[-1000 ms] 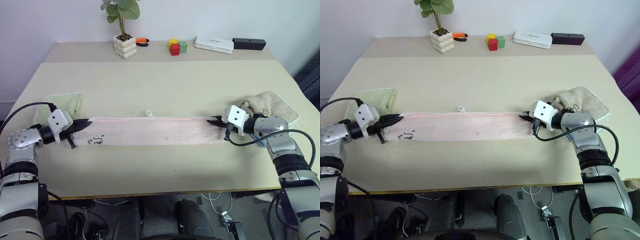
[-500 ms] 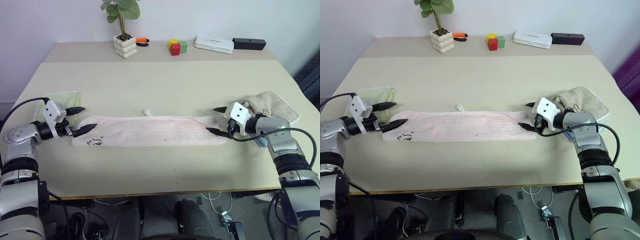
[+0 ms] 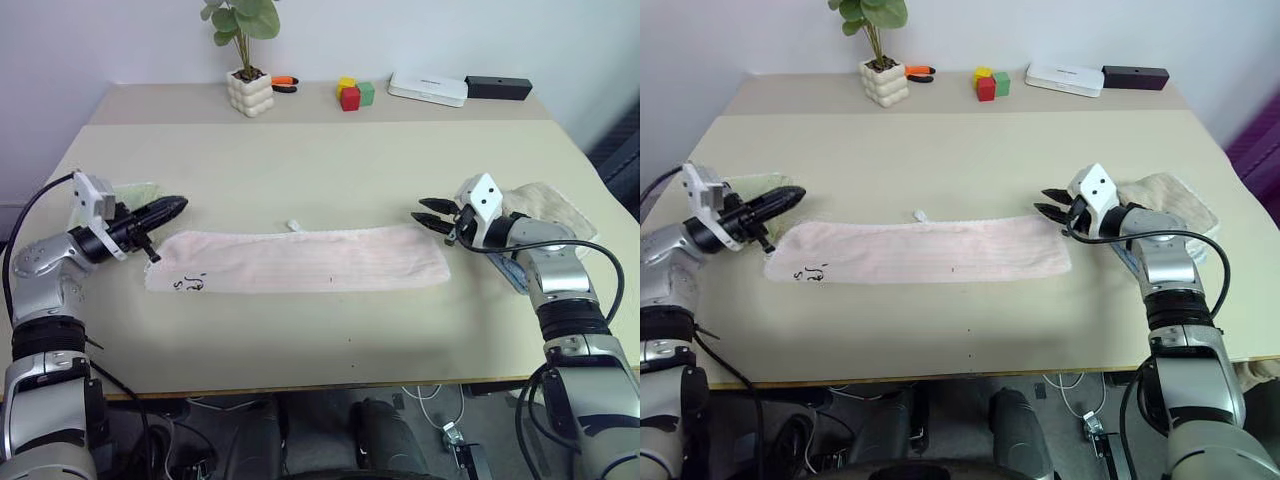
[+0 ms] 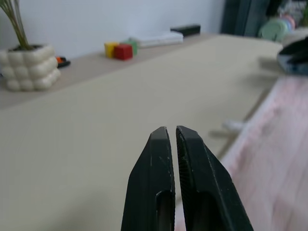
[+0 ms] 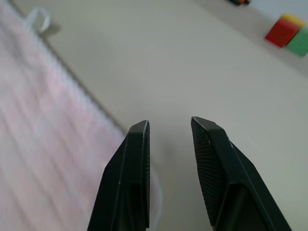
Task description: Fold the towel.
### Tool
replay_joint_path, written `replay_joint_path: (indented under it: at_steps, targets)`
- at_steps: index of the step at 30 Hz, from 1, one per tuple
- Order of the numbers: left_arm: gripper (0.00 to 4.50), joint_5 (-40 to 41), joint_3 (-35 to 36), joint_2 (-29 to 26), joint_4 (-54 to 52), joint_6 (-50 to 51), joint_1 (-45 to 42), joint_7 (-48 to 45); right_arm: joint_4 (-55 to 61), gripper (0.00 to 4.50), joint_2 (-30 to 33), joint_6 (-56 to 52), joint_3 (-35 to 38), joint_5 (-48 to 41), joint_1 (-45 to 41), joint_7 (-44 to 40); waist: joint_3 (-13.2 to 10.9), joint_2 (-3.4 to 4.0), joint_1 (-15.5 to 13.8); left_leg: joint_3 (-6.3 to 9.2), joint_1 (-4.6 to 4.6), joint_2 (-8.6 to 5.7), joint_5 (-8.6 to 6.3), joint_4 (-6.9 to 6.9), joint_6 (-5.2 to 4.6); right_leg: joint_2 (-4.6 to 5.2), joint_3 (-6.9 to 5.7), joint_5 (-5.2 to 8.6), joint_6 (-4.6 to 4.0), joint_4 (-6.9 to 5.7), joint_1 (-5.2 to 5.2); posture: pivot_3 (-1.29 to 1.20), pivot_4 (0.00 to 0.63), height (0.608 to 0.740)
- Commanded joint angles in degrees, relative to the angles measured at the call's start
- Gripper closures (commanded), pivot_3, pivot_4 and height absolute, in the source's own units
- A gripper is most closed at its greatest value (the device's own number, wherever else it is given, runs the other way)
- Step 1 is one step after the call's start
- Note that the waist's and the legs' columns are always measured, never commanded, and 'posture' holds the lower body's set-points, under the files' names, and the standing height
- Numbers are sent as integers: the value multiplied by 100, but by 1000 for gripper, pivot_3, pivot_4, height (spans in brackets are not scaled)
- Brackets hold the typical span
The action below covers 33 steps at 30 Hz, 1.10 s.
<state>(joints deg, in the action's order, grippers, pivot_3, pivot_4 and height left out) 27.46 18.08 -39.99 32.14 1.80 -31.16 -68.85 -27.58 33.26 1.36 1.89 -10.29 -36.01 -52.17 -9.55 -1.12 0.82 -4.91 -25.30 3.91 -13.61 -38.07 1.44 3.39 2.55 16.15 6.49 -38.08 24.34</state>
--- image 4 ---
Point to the red cube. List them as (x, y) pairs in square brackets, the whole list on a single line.
[(123, 52)]

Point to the green potted plant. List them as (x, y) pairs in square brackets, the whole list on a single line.
[(20, 31)]

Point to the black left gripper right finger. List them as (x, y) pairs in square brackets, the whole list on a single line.
[(204, 187)]

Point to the green cube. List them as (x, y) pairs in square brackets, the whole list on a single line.
[(133, 47)]

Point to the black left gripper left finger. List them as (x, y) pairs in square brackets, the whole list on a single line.
[(151, 183)]

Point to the orange and black pliers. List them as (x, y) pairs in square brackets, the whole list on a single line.
[(62, 63)]

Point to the dark background panel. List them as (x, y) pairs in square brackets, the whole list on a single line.
[(243, 16)]

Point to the large beige table mat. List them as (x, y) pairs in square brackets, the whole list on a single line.
[(96, 120)]

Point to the flat white box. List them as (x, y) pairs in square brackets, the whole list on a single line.
[(158, 39)]

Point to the pink towel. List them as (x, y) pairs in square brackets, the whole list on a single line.
[(276, 149)]

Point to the cream bubble plant pot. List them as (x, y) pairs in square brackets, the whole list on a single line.
[(31, 69)]

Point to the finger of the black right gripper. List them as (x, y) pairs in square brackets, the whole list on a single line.
[(298, 47), (297, 65)]

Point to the yellow cube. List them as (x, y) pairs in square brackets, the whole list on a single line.
[(109, 49)]

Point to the long black box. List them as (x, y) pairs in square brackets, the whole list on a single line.
[(186, 29)]

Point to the pale green round object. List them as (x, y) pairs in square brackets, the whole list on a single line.
[(274, 30)]

